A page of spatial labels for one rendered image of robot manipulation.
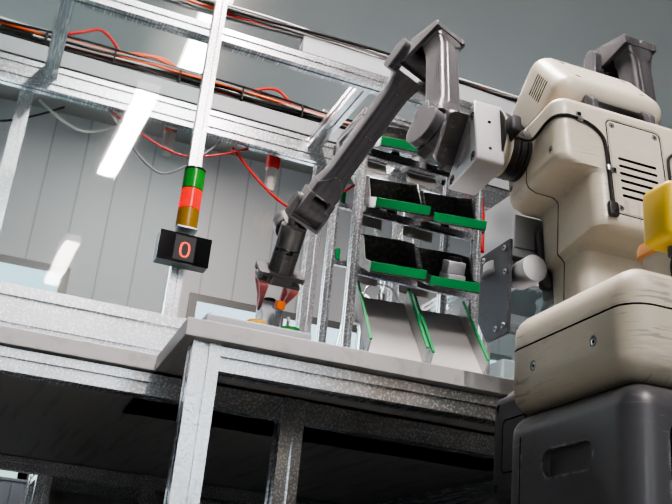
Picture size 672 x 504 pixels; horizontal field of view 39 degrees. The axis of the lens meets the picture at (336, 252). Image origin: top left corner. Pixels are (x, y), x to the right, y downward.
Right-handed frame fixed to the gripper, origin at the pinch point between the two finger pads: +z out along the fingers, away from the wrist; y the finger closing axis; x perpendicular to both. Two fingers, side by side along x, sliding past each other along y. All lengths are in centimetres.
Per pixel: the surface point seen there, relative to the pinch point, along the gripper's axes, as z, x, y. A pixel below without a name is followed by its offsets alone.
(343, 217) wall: 75, -374, -144
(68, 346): 1, 34, 43
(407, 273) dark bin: -14.5, -0.3, -28.9
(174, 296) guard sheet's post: 6.5, -12.3, 18.4
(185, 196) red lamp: -13.7, -24.3, 19.9
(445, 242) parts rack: -14, -37, -53
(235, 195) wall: 78, -376, -72
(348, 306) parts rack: -2.1, -5.3, -19.8
